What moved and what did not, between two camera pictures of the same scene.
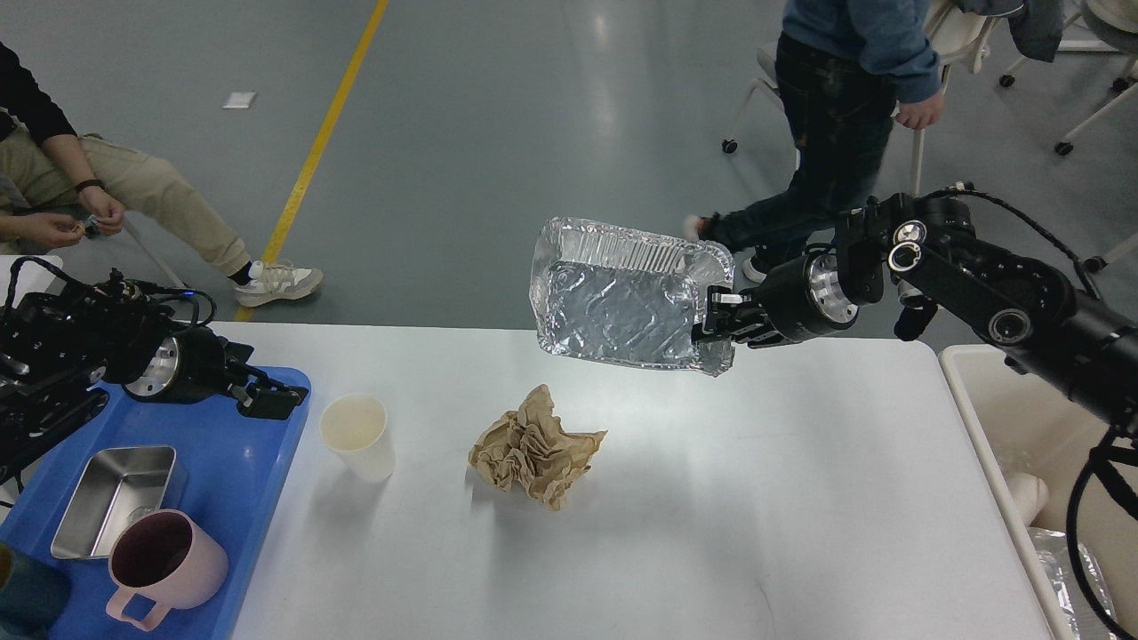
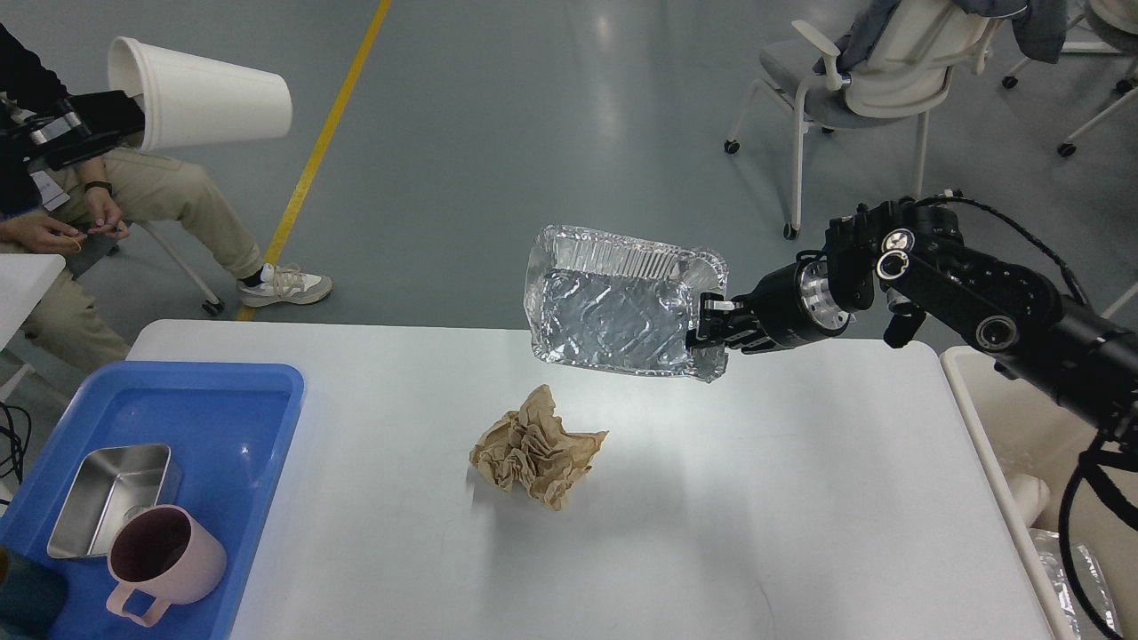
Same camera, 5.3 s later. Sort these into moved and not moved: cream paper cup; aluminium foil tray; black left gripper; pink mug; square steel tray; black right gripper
Moved: black left gripper; cream paper cup
Not moved: black right gripper; aluminium foil tray; square steel tray; pink mug
